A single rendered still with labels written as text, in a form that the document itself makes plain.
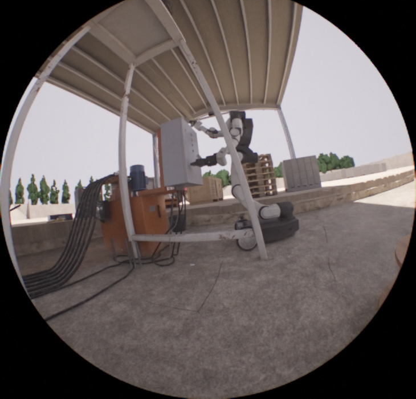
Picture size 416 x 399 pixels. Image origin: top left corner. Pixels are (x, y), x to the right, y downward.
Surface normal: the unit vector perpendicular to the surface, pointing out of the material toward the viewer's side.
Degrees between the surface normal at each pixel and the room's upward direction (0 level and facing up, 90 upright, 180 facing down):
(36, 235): 90
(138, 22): 180
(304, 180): 90
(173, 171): 90
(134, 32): 180
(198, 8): 172
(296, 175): 90
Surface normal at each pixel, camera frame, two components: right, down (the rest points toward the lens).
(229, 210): -0.28, 0.00
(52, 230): 0.95, -0.15
